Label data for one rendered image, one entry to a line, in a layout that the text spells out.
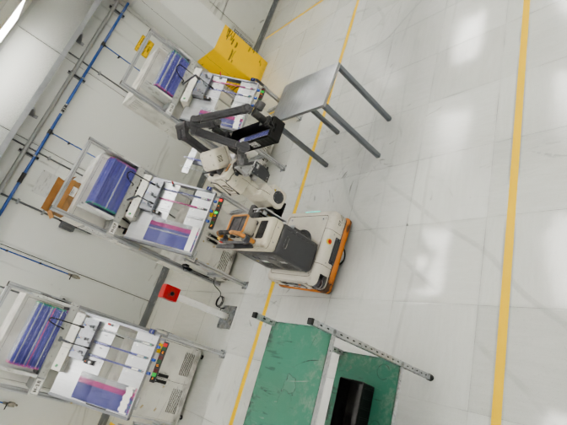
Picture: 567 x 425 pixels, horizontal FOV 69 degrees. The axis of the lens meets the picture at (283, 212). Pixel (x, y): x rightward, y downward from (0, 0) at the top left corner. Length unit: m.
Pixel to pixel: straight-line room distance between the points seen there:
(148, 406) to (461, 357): 2.82
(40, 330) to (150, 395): 1.13
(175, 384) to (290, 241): 2.00
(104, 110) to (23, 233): 1.87
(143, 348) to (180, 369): 0.61
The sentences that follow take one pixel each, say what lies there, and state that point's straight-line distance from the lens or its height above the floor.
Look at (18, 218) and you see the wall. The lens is 5.59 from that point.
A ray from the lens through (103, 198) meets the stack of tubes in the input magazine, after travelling 4.24.
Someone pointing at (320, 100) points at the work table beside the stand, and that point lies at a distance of 3.51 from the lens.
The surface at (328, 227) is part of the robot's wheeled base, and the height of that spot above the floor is 0.27.
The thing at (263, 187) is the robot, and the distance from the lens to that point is 3.21.
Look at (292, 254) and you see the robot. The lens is 3.16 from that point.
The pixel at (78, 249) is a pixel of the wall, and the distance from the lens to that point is 5.70.
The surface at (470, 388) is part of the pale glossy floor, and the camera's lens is 2.72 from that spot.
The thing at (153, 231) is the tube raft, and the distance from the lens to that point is 4.23.
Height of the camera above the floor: 2.45
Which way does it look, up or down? 33 degrees down
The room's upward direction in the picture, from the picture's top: 57 degrees counter-clockwise
